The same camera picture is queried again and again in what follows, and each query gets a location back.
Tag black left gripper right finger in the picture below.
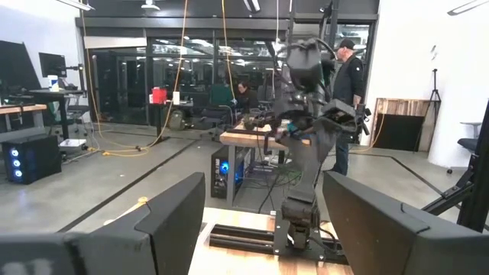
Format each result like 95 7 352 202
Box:
322 170 489 275

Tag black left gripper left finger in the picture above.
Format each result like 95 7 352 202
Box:
0 171 207 275

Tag person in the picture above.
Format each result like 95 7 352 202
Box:
235 80 261 114
330 37 370 176

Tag wooden workbench table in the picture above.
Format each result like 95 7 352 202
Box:
219 121 313 207

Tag green chair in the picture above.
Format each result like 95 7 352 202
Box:
209 82 235 108

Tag computer tower one blue fan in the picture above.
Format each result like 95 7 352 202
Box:
210 145 245 199

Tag flat white box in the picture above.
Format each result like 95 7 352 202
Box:
59 137 88 150

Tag grey green bag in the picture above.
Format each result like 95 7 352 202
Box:
167 109 186 131

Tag wooden pallet board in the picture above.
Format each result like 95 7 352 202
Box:
372 97 436 152

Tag computer tower three blue fans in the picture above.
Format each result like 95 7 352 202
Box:
2 133 62 185

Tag office chair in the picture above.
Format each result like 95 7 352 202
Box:
446 121 483 175

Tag black side table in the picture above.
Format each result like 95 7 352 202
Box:
147 101 194 144

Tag red box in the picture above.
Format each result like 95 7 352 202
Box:
151 86 168 105

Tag black tripod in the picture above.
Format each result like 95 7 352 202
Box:
414 68 442 154

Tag black desk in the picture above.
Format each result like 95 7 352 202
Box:
28 88 87 141

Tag wooden top desk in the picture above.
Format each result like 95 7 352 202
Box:
0 103 47 133

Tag black computer monitor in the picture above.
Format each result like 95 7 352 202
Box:
37 52 68 79

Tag large black panel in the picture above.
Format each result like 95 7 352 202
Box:
0 40 41 92

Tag yellow hanging cable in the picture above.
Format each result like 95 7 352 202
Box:
102 0 189 157
79 9 106 138
220 0 236 101

